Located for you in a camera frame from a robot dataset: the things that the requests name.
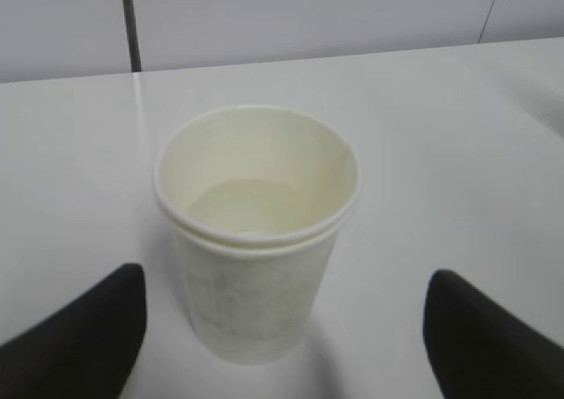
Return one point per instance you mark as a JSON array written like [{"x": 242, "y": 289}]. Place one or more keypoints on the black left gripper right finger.
[{"x": 477, "y": 349}]

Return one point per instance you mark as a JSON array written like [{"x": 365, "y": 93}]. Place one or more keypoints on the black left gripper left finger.
[{"x": 87, "y": 349}]

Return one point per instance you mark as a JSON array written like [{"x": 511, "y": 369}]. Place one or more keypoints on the white paper cup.
[{"x": 254, "y": 197}]

